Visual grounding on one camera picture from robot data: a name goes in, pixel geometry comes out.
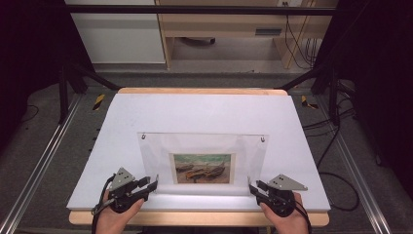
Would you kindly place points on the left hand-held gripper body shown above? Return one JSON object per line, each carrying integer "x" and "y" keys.
{"x": 121, "y": 198}

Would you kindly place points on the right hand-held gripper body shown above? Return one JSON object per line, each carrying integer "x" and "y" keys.
{"x": 281, "y": 201}

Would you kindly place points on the clear acrylic photo frame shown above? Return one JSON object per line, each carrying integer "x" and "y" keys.
{"x": 201, "y": 144}

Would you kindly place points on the person's right hand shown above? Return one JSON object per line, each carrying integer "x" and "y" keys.
{"x": 289, "y": 226}

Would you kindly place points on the person's left hand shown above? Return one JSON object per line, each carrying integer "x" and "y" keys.
{"x": 113, "y": 222}

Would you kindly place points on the wooden table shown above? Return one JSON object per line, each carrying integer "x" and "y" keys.
{"x": 195, "y": 218}

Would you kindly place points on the painting print of boats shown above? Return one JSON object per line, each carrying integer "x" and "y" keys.
{"x": 203, "y": 168}

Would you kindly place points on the white board sheet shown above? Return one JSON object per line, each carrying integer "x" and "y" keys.
{"x": 201, "y": 112}

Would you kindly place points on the black metal stand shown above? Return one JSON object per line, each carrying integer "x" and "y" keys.
{"x": 63, "y": 97}
{"x": 332, "y": 97}

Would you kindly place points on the white cabinet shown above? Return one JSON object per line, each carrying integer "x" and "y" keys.
{"x": 120, "y": 39}

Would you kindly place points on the dark object under desk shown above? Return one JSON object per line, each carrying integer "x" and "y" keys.
{"x": 198, "y": 41}

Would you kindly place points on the black curtain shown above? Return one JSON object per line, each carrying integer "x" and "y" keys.
{"x": 380, "y": 65}
{"x": 29, "y": 48}

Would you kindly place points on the wooden desk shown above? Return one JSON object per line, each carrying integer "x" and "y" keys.
{"x": 224, "y": 22}

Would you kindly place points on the black horizontal bar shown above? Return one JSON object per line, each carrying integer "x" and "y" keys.
{"x": 195, "y": 10}

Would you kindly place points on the aluminium rail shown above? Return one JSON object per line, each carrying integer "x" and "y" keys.
{"x": 42, "y": 156}
{"x": 354, "y": 162}

